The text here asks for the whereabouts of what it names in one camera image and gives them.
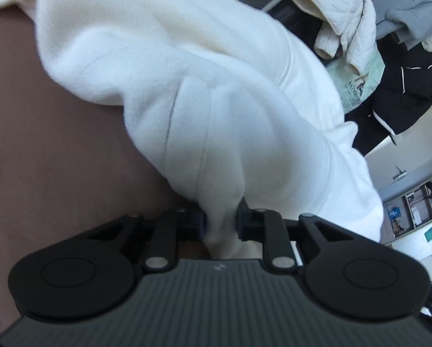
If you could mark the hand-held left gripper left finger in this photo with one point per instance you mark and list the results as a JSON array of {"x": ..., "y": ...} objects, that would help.
[{"x": 200, "y": 224}]

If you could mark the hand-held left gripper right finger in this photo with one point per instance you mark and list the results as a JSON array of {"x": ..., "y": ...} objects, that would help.
[{"x": 240, "y": 222}]

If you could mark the white fleece garment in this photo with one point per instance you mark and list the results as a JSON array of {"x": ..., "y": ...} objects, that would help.
[{"x": 201, "y": 97}]

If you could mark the white shelf unit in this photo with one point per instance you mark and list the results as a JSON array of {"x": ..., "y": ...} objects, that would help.
[{"x": 400, "y": 213}]

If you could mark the mint green printed shirt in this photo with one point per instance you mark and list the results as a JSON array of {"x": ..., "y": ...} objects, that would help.
[{"x": 360, "y": 83}]

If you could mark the black jacket with white stripes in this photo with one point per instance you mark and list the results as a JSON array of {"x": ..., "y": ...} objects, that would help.
[{"x": 407, "y": 90}]

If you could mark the cream quilted jacket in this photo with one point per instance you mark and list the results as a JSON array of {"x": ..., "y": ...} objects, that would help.
[{"x": 349, "y": 11}]

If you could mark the grey hoodie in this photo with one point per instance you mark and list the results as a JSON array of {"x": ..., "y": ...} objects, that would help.
[{"x": 407, "y": 3}]

